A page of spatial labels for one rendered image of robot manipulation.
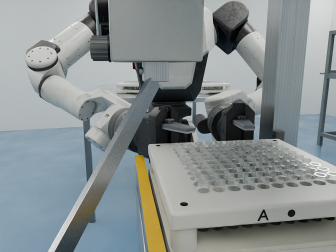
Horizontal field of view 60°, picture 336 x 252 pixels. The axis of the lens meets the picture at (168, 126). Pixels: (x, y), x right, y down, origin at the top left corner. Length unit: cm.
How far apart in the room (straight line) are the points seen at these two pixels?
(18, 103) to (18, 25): 124
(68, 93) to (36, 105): 464
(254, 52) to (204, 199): 73
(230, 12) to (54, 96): 62
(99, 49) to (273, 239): 29
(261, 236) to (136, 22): 27
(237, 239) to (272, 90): 38
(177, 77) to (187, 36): 60
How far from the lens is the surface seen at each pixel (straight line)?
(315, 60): 708
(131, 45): 33
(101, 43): 37
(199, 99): 195
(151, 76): 35
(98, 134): 66
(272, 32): 66
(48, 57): 81
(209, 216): 29
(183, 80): 94
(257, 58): 98
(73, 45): 89
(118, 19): 33
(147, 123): 54
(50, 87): 77
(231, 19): 103
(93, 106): 75
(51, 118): 539
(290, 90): 65
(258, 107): 83
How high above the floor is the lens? 109
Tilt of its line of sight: 12 degrees down
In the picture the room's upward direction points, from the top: straight up
